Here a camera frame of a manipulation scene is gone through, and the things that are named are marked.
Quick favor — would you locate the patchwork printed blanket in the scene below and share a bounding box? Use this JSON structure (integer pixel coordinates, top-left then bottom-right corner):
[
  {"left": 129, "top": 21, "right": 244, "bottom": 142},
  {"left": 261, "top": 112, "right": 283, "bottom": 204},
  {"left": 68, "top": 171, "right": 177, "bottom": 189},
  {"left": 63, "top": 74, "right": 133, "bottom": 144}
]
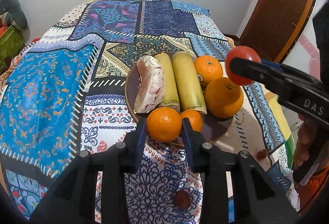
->
[{"left": 0, "top": 0, "right": 295, "bottom": 224}]

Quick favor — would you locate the brown round plate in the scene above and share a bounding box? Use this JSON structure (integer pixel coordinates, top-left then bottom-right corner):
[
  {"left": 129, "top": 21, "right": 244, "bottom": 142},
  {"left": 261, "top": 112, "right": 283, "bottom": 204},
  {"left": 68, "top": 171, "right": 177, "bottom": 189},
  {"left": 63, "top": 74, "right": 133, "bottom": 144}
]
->
[{"left": 125, "top": 56, "right": 241, "bottom": 144}]

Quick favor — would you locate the orange with sticker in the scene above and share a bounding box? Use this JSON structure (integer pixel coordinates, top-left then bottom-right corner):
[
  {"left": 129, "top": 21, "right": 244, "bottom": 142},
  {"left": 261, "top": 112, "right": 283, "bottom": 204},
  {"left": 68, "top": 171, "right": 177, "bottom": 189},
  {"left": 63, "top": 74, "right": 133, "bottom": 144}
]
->
[{"left": 193, "top": 55, "right": 224, "bottom": 87}]

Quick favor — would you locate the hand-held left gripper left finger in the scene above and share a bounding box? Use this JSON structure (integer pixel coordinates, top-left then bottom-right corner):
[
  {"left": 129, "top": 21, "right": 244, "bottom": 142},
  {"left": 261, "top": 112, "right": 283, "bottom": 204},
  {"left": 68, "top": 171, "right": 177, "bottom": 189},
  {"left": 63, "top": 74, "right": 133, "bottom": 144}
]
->
[{"left": 29, "top": 119, "right": 148, "bottom": 224}]

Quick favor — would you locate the green storage box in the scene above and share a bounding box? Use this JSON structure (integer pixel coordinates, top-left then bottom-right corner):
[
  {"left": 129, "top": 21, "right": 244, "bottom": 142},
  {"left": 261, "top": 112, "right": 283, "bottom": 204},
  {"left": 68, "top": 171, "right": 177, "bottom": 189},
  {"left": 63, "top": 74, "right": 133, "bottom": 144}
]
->
[{"left": 0, "top": 26, "right": 25, "bottom": 73}]

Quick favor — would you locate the yellow bed sheet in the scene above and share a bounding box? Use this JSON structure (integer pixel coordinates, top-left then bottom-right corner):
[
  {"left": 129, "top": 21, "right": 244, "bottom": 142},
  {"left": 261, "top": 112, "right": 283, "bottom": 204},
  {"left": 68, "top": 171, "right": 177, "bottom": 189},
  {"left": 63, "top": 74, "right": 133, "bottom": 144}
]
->
[{"left": 267, "top": 93, "right": 296, "bottom": 168}]

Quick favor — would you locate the yellow sugarcane piece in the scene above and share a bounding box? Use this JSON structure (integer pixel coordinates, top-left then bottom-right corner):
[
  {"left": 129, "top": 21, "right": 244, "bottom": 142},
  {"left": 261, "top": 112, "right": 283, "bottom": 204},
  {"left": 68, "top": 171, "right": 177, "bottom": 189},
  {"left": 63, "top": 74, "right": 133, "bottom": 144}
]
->
[
  {"left": 171, "top": 51, "right": 207, "bottom": 113},
  {"left": 154, "top": 52, "right": 181, "bottom": 109}
]

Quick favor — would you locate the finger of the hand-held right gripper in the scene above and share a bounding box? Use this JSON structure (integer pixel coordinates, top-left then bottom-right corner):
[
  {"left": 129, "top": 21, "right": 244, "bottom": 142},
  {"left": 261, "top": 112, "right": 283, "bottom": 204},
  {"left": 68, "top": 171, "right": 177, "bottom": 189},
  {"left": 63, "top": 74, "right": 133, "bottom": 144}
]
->
[
  {"left": 259, "top": 59, "right": 286, "bottom": 71},
  {"left": 229, "top": 57, "right": 284, "bottom": 94}
]

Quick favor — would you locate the peeled pomelo segment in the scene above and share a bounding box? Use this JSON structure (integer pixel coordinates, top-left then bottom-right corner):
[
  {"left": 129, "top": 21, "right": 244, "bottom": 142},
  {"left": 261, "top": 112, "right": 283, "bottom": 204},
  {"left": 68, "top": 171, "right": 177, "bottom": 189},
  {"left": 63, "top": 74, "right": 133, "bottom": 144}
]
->
[{"left": 134, "top": 55, "right": 166, "bottom": 114}]

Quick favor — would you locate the person's right hand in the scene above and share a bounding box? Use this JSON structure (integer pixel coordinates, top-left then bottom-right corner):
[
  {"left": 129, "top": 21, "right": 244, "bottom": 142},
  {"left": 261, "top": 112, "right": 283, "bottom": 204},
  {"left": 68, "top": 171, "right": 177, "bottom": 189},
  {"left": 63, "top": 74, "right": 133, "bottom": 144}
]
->
[{"left": 294, "top": 113, "right": 322, "bottom": 167}]

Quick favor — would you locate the wooden door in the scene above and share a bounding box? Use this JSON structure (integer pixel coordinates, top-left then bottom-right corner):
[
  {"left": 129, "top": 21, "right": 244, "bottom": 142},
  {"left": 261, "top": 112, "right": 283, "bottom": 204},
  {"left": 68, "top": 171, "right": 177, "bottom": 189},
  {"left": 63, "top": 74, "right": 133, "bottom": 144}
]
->
[{"left": 239, "top": 0, "right": 319, "bottom": 63}]

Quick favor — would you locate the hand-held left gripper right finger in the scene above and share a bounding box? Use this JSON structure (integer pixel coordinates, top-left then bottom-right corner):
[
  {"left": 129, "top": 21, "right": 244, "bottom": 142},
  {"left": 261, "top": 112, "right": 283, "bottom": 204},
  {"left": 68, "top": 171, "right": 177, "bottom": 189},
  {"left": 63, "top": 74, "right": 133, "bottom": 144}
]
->
[{"left": 181, "top": 117, "right": 300, "bottom": 224}]

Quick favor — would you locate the large orange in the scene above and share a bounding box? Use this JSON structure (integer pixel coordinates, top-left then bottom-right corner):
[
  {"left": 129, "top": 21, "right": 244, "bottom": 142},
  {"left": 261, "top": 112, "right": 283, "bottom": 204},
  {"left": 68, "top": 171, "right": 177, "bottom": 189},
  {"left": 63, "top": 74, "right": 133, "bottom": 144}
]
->
[{"left": 204, "top": 77, "right": 244, "bottom": 119}]

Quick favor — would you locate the grey plush shark toy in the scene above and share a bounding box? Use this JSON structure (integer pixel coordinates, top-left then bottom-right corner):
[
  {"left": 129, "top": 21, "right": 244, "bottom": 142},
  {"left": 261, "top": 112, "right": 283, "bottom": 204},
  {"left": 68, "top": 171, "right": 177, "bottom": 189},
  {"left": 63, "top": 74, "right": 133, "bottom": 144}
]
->
[{"left": 0, "top": 0, "right": 29, "bottom": 31}]

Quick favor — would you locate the orange garment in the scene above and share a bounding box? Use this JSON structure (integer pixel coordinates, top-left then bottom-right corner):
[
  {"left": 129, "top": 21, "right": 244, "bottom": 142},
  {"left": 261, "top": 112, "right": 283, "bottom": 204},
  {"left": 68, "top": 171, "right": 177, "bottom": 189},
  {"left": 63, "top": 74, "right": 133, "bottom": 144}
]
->
[{"left": 297, "top": 166, "right": 329, "bottom": 213}]

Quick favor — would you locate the red tomato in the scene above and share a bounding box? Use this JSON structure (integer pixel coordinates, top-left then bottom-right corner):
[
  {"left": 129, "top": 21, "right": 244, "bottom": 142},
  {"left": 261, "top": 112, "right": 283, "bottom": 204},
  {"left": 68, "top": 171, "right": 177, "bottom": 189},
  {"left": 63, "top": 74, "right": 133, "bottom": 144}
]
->
[{"left": 225, "top": 45, "right": 262, "bottom": 86}]

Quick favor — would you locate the small orange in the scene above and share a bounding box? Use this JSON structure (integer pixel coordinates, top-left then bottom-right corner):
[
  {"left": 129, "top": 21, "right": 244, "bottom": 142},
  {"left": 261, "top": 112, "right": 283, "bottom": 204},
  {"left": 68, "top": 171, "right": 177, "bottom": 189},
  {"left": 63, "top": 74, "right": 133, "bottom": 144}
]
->
[
  {"left": 180, "top": 109, "right": 204, "bottom": 132},
  {"left": 146, "top": 107, "right": 183, "bottom": 142}
]

